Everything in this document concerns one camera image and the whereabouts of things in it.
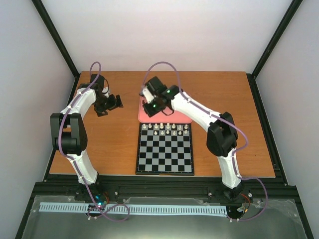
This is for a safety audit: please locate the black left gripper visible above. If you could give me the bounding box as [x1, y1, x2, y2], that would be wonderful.
[95, 95, 124, 117]

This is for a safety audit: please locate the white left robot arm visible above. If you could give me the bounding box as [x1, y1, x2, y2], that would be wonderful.
[50, 74, 123, 201]

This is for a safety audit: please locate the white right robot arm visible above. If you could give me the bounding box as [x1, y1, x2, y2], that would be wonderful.
[140, 77, 241, 189]

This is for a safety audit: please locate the pink piece tray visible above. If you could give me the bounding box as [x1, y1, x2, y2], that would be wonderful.
[138, 93, 192, 123]

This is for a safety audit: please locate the white pawn row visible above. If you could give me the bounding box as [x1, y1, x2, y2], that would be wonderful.
[153, 130, 190, 136]

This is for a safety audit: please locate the black and grey chessboard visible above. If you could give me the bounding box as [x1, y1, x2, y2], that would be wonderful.
[135, 123, 195, 176]

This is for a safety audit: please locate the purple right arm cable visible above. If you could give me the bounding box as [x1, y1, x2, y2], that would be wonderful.
[144, 61, 269, 222]

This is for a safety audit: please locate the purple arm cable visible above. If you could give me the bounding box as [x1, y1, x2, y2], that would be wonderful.
[144, 61, 269, 222]
[59, 61, 131, 222]

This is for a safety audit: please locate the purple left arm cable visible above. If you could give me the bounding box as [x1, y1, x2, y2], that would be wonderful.
[59, 61, 131, 222]

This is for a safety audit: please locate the light blue cable duct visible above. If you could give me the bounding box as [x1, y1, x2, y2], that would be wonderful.
[38, 202, 227, 217]

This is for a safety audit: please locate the black aluminium frame rail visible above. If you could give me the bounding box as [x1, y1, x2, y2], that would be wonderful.
[31, 175, 299, 200]

